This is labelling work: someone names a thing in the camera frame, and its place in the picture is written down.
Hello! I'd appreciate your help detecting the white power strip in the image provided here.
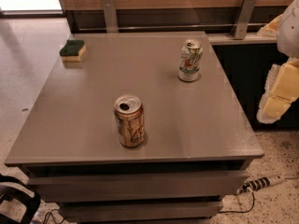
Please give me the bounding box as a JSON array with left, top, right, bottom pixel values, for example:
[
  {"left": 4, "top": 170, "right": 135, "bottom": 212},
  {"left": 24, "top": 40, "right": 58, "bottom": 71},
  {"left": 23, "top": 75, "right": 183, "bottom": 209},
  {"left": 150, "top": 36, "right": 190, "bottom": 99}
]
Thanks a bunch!
[{"left": 236, "top": 175, "right": 285, "bottom": 195}]

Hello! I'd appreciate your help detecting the orange soda can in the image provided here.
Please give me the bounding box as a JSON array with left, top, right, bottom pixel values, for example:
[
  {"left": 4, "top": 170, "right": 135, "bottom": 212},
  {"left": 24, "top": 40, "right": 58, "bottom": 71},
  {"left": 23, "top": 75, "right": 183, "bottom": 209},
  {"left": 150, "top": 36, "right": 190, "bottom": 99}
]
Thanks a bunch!
[{"left": 114, "top": 94, "right": 145, "bottom": 147}]

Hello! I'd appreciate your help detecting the green yellow sponge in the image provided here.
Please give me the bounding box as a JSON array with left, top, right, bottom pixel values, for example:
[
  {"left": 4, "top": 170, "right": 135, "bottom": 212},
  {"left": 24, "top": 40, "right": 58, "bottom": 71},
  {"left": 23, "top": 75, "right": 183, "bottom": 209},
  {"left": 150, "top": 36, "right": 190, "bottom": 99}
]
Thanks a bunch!
[{"left": 60, "top": 40, "right": 86, "bottom": 63}]

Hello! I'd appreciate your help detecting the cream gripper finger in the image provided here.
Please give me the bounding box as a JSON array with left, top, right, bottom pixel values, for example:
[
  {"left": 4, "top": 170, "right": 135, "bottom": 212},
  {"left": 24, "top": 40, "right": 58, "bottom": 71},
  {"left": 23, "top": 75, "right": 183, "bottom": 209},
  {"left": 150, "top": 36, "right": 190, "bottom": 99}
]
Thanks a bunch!
[
  {"left": 257, "top": 15, "right": 282, "bottom": 37},
  {"left": 256, "top": 58, "right": 299, "bottom": 124}
]

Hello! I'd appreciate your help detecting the white green 7up can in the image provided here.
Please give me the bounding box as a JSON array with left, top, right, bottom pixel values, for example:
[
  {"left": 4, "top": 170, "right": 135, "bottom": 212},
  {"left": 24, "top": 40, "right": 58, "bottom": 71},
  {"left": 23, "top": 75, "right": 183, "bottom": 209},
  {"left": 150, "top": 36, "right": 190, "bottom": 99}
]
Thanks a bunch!
[{"left": 178, "top": 39, "right": 203, "bottom": 82}]

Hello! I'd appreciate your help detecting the right metal bracket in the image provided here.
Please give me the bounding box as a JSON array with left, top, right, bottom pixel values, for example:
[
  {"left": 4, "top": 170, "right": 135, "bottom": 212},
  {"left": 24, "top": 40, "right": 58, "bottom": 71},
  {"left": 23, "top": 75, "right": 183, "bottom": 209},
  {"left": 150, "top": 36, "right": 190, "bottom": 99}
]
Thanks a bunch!
[{"left": 233, "top": 0, "right": 257, "bottom": 40}]

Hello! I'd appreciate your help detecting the left metal bracket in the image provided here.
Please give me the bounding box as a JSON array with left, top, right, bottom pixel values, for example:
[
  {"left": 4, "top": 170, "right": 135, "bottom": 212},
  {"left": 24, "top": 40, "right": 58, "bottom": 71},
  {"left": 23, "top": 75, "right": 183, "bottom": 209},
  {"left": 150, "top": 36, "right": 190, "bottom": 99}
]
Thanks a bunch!
[{"left": 101, "top": 0, "right": 119, "bottom": 33}]

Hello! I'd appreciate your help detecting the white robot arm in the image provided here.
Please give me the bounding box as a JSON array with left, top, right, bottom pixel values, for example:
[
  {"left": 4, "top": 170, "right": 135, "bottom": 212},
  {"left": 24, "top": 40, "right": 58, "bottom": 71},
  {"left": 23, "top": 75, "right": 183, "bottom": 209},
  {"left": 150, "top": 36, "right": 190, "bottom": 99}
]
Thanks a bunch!
[{"left": 256, "top": 0, "right": 299, "bottom": 124}]

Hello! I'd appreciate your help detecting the black power cable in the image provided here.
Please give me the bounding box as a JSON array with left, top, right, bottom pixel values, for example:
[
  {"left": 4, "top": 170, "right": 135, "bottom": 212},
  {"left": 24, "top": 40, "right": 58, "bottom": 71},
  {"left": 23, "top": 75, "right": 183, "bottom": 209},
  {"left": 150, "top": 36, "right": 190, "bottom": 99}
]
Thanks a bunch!
[{"left": 219, "top": 191, "right": 256, "bottom": 215}]

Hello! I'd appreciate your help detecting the metal bracket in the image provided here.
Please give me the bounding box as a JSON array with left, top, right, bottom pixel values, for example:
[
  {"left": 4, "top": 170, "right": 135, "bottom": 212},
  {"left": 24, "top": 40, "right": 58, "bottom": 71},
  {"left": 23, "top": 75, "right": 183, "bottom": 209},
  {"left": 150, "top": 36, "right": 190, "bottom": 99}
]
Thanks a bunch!
[
  {"left": 233, "top": 0, "right": 257, "bottom": 40},
  {"left": 101, "top": 0, "right": 119, "bottom": 33}
]

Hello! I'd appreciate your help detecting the black chair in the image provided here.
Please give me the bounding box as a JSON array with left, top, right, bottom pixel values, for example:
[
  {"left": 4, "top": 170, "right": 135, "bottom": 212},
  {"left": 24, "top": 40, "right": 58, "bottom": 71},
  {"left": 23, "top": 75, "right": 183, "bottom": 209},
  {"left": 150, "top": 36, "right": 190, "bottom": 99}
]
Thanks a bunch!
[{"left": 0, "top": 175, "right": 41, "bottom": 224}]

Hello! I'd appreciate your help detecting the grey drawer cabinet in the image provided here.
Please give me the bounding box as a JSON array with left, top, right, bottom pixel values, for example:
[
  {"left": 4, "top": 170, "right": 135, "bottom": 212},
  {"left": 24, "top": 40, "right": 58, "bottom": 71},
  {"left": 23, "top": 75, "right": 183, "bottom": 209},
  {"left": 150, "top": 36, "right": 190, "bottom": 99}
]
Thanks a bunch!
[{"left": 6, "top": 32, "right": 263, "bottom": 224}]

